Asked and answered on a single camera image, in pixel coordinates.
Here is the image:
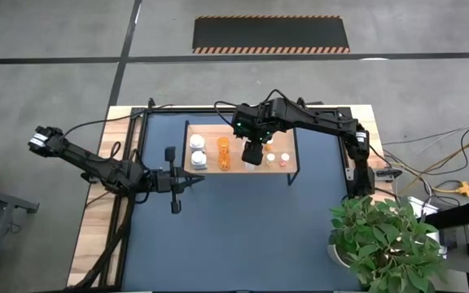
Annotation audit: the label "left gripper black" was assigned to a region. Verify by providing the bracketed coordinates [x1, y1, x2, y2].
[152, 146, 206, 215]

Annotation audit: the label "white melatonin bottle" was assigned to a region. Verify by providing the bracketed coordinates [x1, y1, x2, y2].
[190, 151, 208, 171]

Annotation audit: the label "white bottle with barcode label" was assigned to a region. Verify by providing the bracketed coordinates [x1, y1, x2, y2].
[188, 133, 206, 152]

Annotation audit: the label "wooden shelf black metal legs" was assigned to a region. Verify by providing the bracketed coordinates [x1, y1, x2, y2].
[182, 119, 300, 187]

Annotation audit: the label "blue-grey table mat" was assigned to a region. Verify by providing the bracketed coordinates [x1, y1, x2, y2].
[121, 112, 362, 292]

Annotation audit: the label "black hazard-striped floor mat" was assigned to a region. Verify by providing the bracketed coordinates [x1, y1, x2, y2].
[191, 15, 351, 55]

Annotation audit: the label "white plant pot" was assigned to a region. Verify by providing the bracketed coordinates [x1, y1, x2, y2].
[326, 242, 352, 269]

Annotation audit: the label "green leafy plant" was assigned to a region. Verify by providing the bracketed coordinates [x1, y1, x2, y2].
[327, 194, 449, 293]

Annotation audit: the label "white power adapter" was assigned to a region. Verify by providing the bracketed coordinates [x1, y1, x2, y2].
[405, 195, 440, 217]

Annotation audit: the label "black side desk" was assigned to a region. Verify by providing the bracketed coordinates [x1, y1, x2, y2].
[421, 198, 469, 231]

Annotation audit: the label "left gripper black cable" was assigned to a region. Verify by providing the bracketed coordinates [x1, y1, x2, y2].
[107, 140, 156, 205]

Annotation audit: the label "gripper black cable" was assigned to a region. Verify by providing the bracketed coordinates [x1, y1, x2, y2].
[107, 140, 156, 205]
[213, 88, 300, 131]

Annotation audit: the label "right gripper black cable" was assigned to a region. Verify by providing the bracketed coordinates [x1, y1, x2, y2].
[213, 88, 300, 131]

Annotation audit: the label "black metal table frame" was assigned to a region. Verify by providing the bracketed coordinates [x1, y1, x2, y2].
[95, 104, 360, 291]

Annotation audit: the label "thin black cable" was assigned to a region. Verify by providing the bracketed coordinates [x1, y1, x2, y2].
[59, 103, 177, 139]

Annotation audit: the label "black cable bundle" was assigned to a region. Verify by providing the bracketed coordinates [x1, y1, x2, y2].
[69, 211, 134, 291]

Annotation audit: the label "yellow power cable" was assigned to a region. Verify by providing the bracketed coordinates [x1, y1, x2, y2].
[405, 138, 469, 196]

